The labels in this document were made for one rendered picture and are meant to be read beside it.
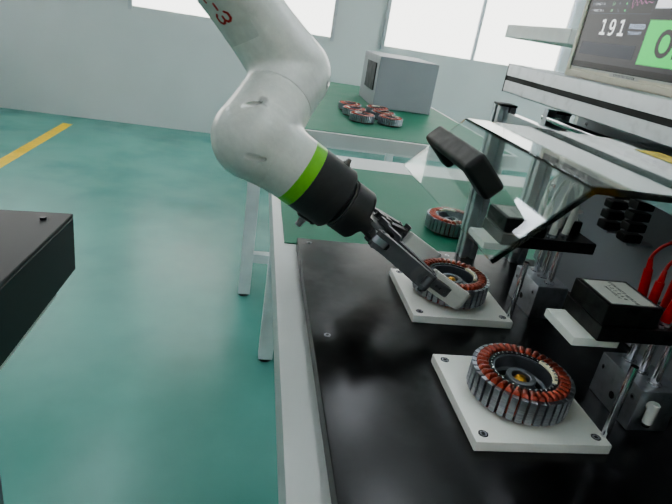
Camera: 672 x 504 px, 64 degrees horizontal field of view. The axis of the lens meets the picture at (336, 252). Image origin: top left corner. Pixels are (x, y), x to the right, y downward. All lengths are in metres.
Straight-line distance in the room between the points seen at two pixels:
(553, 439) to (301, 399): 0.27
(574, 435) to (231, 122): 0.52
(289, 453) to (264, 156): 0.34
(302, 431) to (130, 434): 1.14
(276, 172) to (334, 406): 0.29
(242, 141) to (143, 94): 4.69
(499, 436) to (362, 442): 0.14
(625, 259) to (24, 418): 1.54
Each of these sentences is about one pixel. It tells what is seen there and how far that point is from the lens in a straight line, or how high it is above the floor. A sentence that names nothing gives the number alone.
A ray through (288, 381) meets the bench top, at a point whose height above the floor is 0.75.
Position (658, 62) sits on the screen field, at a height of 1.15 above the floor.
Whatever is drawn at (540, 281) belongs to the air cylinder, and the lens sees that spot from 0.87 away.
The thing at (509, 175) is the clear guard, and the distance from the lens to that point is 0.44.
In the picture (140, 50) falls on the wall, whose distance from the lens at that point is 5.30.
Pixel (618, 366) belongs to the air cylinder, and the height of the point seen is 0.82.
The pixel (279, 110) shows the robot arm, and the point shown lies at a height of 1.03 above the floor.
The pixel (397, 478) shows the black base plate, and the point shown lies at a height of 0.77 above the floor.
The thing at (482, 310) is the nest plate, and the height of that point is 0.78.
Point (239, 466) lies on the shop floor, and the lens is 1.59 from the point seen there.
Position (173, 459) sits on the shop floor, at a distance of 1.61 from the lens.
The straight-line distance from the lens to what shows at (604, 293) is 0.63.
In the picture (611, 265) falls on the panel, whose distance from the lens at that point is 0.94.
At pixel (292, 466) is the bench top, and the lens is 0.55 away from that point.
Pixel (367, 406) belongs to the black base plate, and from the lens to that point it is 0.59.
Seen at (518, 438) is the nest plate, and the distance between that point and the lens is 0.60.
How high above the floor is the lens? 1.14
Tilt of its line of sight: 23 degrees down
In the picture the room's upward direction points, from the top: 9 degrees clockwise
